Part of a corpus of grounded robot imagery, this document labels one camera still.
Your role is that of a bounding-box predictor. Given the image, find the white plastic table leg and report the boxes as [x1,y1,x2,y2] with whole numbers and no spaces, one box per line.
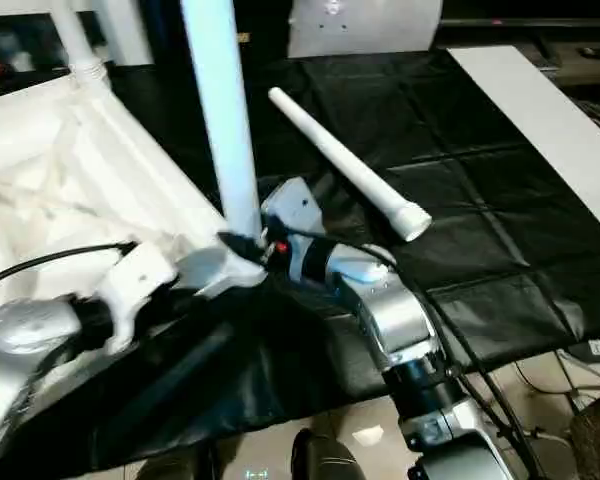
[179,0,264,241]
[267,86,434,244]
[48,0,113,85]

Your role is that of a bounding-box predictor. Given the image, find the white plastic table top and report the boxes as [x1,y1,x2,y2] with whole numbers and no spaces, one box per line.
[0,66,271,401]

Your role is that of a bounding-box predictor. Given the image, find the black right robot foot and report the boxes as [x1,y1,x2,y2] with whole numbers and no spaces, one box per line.
[288,427,368,480]

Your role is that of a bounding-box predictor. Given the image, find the black robot foot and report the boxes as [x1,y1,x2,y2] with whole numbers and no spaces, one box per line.
[133,444,223,480]
[288,427,368,480]

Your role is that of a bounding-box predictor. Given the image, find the black left robot foot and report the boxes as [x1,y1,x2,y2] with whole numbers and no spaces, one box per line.
[133,444,223,480]

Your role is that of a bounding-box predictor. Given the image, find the white cabinet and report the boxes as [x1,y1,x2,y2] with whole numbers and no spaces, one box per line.
[0,0,157,77]

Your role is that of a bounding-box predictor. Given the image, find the white flat board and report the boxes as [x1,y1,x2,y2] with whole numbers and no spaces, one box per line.
[448,44,600,247]

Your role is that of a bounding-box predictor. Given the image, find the dark round floor object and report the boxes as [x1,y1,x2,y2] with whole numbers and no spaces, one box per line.
[568,388,600,480]

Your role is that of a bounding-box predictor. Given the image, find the loose grey floor cables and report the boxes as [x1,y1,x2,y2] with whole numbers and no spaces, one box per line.
[508,340,600,423]

